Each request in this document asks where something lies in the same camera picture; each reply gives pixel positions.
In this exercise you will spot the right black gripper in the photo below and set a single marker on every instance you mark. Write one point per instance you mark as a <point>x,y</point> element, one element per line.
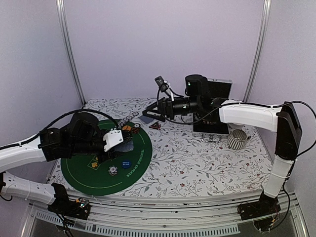
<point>165,107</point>

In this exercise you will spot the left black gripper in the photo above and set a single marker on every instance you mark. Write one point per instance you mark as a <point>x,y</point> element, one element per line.
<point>109,156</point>

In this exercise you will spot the single blue playing card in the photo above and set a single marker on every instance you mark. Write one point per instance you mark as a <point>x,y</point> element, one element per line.
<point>145,119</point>

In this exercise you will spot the blue small blind button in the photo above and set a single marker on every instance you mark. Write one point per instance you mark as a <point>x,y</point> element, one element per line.
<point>126,164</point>

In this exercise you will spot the blue playing card deck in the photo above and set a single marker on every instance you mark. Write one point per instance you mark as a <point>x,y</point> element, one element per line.
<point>125,147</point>

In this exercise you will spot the red poker chip stack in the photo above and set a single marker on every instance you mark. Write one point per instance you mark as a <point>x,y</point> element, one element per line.
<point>136,128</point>

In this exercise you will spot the orange big blind button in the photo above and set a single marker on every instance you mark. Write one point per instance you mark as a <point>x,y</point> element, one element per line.
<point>126,127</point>

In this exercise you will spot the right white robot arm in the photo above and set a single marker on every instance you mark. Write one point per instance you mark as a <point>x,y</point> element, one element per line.
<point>280,119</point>

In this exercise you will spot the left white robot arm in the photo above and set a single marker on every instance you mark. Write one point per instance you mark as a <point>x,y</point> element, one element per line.
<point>81,136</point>

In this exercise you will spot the black red triangular plaque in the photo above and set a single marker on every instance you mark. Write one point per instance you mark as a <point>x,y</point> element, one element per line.
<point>156,125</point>

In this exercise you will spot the round green poker mat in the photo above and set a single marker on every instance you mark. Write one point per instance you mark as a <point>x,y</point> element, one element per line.
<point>86,175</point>

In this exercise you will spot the aluminium poker chip case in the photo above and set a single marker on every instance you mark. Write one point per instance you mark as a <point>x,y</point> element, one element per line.
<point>210,124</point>

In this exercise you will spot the floral white tablecloth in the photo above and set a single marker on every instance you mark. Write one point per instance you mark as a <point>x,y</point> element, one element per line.
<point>183,165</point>

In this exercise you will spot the striped ceramic mug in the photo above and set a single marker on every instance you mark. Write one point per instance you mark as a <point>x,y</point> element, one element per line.
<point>237,139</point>

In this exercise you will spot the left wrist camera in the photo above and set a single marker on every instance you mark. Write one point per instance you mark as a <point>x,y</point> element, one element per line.
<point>112,138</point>

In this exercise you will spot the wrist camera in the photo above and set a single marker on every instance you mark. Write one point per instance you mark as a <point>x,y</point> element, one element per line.
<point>164,87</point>
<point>112,138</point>

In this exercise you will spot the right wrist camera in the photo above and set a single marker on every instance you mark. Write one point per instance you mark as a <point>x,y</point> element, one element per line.
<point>164,87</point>

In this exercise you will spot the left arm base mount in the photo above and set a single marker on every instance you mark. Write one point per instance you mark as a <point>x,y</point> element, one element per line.
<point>79,209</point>

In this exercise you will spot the front aluminium rail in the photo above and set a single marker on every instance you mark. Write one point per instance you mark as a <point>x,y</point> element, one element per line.
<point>213,216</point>

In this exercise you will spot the right aluminium frame post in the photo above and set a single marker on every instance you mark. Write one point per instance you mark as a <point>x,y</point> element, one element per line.
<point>259,47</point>

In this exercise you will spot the aluminium frame post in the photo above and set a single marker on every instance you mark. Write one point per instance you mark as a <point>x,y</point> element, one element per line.
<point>259,47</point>
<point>68,48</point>

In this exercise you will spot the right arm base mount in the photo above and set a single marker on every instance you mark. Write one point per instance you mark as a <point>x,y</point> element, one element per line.
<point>267,210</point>

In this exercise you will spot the left aluminium frame post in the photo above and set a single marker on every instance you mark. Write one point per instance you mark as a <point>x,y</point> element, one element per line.
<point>68,48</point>

